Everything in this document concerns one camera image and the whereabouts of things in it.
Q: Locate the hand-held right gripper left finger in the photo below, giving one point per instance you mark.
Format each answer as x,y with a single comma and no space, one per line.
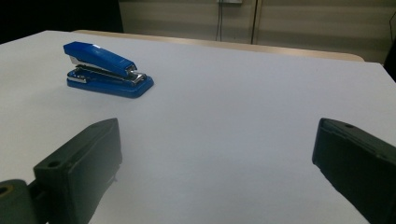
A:
84,165

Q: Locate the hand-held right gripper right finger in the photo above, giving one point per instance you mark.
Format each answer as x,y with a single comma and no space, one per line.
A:
361,168

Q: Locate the black curtain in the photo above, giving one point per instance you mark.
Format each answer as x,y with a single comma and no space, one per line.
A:
56,15
391,59

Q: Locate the white table cover sheet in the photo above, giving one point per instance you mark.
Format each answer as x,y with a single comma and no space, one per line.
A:
218,124

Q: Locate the white wall socket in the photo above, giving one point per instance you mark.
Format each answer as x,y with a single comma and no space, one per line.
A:
229,1

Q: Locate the blue stapler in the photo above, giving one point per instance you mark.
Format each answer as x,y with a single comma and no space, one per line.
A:
102,62

